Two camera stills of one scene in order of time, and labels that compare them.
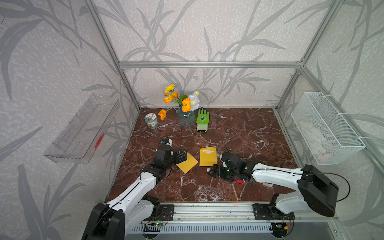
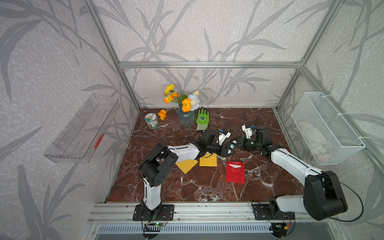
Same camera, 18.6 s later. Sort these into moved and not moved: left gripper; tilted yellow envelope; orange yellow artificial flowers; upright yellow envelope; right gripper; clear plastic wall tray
Moved: right gripper; left gripper
Not moved: upright yellow envelope; tilted yellow envelope; orange yellow artificial flowers; clear plastic wall tray
